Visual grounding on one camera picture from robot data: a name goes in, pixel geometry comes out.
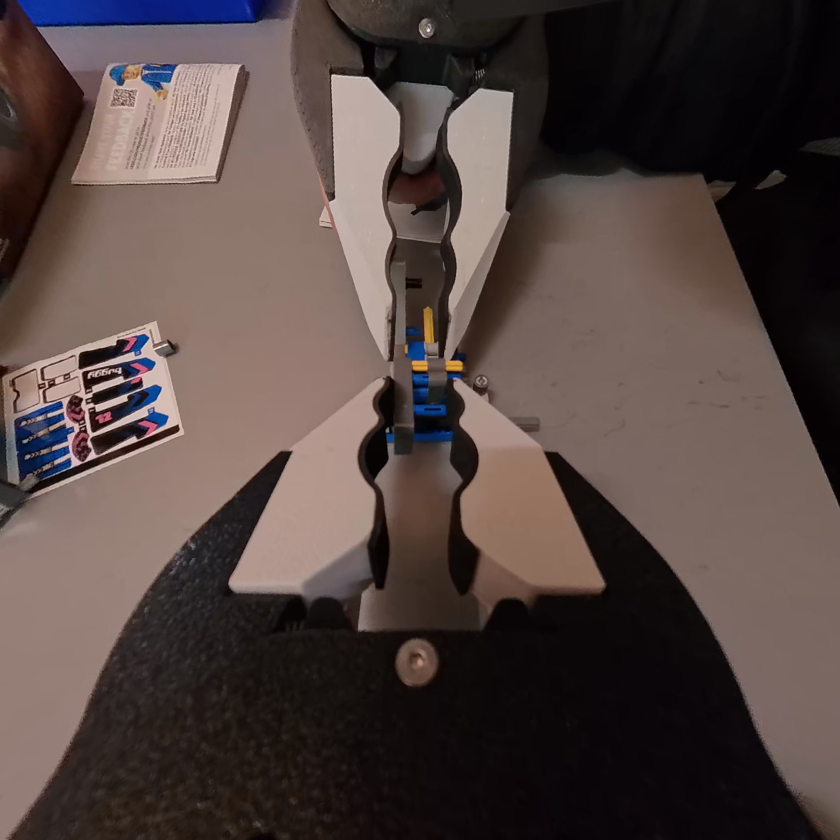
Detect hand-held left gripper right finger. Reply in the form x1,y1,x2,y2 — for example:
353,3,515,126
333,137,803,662
448,377,606,610

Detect blue plastic bin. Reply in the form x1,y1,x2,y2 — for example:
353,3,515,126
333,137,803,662
36,0,287,28

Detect lego instruction booklet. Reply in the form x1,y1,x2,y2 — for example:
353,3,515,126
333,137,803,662
71,62,249,186

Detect brown cardboard box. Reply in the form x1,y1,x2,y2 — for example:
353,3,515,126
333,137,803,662
0,0,85,293

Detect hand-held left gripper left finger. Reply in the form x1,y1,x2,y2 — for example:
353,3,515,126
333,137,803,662
228,377,395,597

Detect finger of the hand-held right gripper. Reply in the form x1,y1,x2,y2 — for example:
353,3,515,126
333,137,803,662
438,88,514,347
328,73,403,362

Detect person's right hand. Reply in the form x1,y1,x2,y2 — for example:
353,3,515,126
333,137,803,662
392,172,448,207

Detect lego sticker sheet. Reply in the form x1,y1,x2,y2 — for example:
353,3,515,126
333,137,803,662
2,320,185,498

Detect blue yellow grey lego model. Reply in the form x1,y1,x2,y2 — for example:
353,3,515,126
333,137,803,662
388,259,475,458

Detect dark cloth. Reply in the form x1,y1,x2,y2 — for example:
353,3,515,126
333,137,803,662
539,0,840,194

